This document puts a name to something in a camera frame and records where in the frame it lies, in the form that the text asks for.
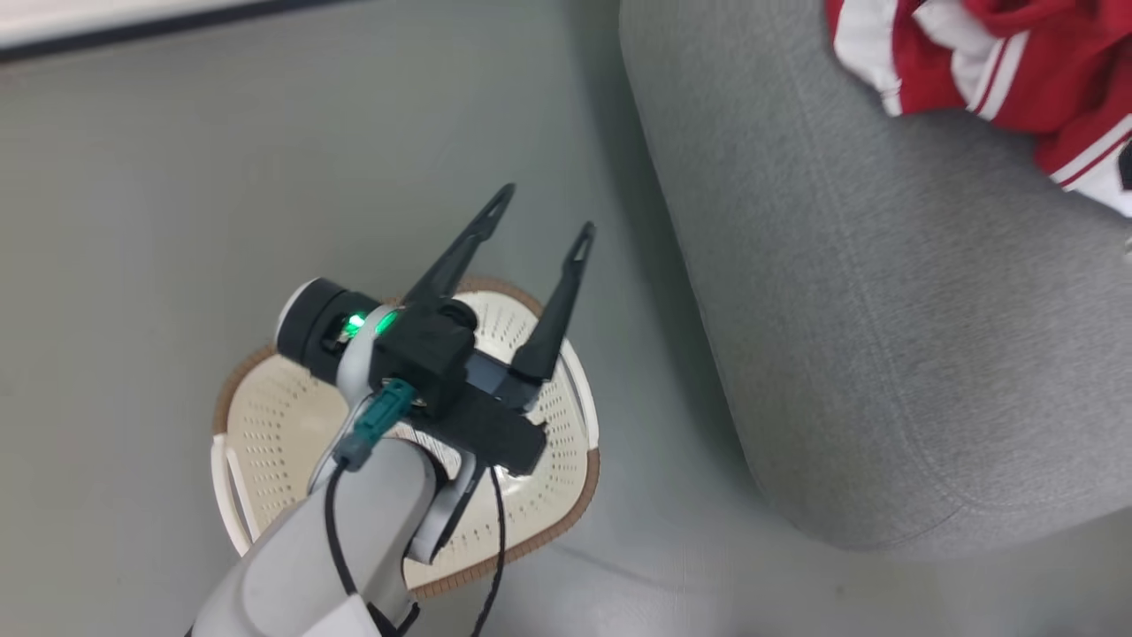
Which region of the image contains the red sports jersey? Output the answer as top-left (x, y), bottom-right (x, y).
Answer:
top-left (825, 0), bottom-right (1132, 219)

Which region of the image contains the white and dark baseboard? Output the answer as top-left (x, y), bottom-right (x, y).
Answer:
top-left (0, 0), bottom-right (355, 65)

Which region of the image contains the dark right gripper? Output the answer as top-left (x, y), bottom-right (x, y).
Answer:
top-left (402, 183), bottom-right (597, 415)

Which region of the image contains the white perforated basket brown rim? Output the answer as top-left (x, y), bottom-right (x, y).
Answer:
top-left (210, 276), bottom-right (602, 601)

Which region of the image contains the thin black cable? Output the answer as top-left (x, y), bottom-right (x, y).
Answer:
top-left (469, 464), bottom-right (508, 637)
top-left (323, 462), bottom-right (417, 636)

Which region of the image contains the grey fabric sofa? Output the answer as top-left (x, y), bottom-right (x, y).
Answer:
top-left (617, 0), bottom-right (1132, 556)

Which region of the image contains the teal cable connector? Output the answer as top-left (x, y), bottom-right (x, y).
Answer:
top-left (332, 379), bottom-right (418, 472)

